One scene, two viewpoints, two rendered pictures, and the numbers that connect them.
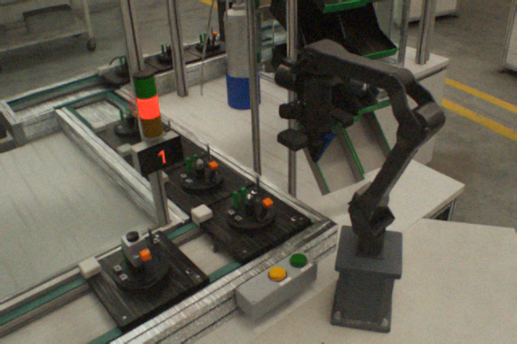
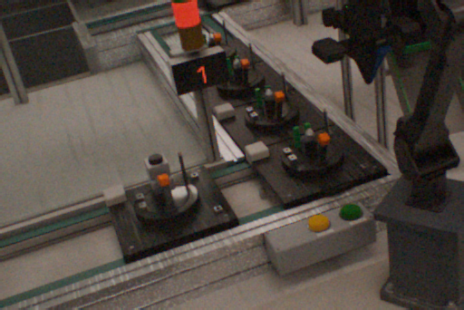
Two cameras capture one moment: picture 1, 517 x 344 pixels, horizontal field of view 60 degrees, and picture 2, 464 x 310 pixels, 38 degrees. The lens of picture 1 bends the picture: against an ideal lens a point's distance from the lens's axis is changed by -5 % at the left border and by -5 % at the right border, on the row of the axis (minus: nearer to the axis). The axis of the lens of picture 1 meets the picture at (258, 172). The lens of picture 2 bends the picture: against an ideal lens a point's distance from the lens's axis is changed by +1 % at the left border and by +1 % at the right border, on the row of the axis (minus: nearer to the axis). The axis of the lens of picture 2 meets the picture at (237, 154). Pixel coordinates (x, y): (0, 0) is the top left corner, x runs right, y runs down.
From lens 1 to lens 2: 0.40 m
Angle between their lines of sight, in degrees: 21
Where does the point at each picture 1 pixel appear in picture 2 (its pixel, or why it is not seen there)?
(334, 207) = not seen: hidden behind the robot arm
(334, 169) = not seen: hidden behind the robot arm
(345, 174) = (451, 116)
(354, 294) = (403, 256)
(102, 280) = (123, 209)
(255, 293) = (285, 241)
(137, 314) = (146, 246)
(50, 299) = (66, 225)
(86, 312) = (101, 244)
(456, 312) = not seen: outside the picture
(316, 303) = (372, 272)
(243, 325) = (272, 283)
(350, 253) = (399, 200)
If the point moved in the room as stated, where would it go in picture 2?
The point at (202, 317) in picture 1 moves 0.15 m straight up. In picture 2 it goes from (219, 261) to (206, 198)
